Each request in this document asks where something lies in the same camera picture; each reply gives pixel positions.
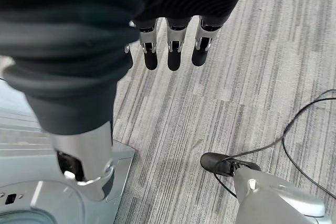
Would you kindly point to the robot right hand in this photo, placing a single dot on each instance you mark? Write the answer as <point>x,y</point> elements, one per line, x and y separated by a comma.
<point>78,24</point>

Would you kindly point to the grey washing machine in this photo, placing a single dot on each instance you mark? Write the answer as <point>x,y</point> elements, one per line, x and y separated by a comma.
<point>23,182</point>

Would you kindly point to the dark robot foot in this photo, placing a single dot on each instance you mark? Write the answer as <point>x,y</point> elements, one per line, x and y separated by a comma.
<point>223,163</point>

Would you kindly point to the silver robot leg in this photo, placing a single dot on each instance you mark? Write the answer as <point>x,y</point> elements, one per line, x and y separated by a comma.
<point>273,200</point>

